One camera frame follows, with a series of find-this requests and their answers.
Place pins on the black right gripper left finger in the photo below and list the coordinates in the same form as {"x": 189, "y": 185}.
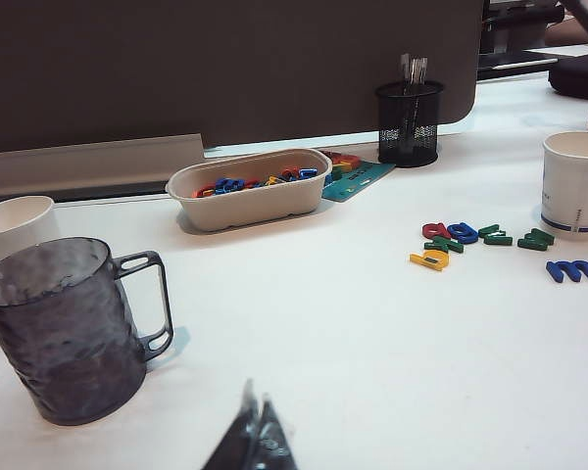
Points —
{"x": 237, "y": 440}

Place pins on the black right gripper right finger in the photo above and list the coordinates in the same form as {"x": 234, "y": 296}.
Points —
{"x": 277, "y": 445}

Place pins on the white paper cup blue logo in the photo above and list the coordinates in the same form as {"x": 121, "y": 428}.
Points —
{"x": 14, "y": 230}

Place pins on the yellow plastic letter b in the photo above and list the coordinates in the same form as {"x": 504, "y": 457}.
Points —
{"x": 428, "y": 260}

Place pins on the green plastic letter k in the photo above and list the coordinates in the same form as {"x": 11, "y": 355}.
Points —
{"x": 443, "y": 245}

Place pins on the red plastic letter a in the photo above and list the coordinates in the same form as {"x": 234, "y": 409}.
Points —
{"x": 435, "y": 230}

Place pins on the blue plastic letter g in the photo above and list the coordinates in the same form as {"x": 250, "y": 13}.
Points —
{"x": 465, "y": 233}

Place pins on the green plastic letter u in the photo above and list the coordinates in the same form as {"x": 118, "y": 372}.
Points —
{"x": 496, "y": 239}

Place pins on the green plastic letter h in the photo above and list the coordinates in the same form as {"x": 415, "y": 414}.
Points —
{"x": 536, "y": 240}

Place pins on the blue plastic letter m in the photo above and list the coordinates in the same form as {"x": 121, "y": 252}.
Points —
{"x": 571, "y": 271}

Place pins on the white paper cup blue stripe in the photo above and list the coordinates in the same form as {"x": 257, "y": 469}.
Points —
{"x": 573, "y": 196}

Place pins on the white bowl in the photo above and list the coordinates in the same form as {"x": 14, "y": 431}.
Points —
{"x": 255, "y": 208}

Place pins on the teal card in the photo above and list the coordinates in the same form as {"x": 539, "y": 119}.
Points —
{"x": 362, "y": 180}

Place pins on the black mesh pen holder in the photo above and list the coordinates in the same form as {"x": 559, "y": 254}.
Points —
{"x": 409, "y": 117}

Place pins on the brown fabric desk partition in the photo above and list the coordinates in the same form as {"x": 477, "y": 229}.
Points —
{"x": 225, "y": 73}

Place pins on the silver pen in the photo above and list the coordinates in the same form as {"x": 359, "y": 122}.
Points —
{"x": 406, "y": 68}
{"x": 419, "y": 71}

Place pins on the black soft pouch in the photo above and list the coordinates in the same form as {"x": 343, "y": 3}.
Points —
{"x": 575, "y": 76}

